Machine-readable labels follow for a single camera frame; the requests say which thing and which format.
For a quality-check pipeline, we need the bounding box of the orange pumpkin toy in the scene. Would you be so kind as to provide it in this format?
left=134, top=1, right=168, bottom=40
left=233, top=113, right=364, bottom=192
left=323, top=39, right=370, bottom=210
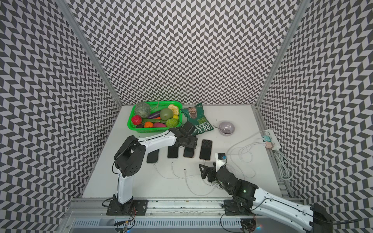
left=144, top=121, right=154, bottom=128

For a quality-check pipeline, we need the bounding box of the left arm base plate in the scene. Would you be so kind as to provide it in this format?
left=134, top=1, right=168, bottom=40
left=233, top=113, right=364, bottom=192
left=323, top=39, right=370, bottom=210
left=106, top=200, right=149, bottom=217

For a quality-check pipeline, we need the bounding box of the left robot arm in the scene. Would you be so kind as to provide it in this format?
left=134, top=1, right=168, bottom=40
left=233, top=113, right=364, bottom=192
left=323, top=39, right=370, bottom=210
left=112, top=122, right=198, bottom=204

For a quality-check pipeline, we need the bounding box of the purple bowl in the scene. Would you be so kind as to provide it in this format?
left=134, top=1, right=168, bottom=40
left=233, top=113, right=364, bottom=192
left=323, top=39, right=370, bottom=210
left=218, top=121, right=236, bottom=136

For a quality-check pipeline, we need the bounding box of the white power strip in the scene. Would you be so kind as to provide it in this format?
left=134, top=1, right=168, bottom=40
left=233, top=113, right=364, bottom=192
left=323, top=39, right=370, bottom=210
left=265, top=129, right=282, bottom=151

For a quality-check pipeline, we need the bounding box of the green apple toy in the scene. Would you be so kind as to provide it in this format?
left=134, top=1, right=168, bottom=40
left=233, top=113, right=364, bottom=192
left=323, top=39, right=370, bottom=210
left=160, top=108, right=174, bottom=121

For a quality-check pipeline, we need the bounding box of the purple eggplant toy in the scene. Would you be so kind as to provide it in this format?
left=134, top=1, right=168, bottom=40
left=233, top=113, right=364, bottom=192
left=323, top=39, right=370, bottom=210
left=148, top=110, right=161, bottom=119

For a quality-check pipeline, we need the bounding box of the green chips bag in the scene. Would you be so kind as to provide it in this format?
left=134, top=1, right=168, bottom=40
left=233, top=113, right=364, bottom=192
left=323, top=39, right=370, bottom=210
left=181, top=103, right=214, bottom=136

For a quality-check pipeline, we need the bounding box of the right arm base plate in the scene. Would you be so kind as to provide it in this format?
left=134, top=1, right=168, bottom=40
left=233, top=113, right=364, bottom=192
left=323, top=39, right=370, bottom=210
left=221, top=200, right=253, bottom=216

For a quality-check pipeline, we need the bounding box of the magenta vegetable toy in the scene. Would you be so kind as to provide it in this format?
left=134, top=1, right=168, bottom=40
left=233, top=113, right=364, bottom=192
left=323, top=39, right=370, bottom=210
left=153, top=122, right=167, bottom=128

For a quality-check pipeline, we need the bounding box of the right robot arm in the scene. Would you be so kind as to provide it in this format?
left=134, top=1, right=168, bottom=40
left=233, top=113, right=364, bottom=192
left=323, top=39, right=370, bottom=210
left=199, top=165, right=333, bottom=233

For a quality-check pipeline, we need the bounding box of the green cucumber toy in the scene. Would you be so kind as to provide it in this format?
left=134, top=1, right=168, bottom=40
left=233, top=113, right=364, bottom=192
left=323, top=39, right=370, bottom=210
left=142, top=119, right=166, bottom=123

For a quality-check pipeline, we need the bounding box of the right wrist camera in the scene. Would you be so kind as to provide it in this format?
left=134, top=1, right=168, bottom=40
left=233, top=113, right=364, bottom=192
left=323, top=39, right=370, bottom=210
left=215, top=152, right=227, bottom=172

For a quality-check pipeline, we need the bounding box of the phone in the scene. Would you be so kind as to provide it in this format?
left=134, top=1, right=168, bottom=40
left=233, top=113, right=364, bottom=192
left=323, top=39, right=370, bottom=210
left=167, top=145, right=179, bottom=159
left=199, top=139, right=213, bottom=161
left=183, top=148, right=195, bottom=158
left=146, top=150, right=159, bottom=164

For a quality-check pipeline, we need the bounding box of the red fruit toy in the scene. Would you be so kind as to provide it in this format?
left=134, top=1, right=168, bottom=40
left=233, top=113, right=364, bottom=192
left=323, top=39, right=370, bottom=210
left=131, top=115, right=142, bottom=126

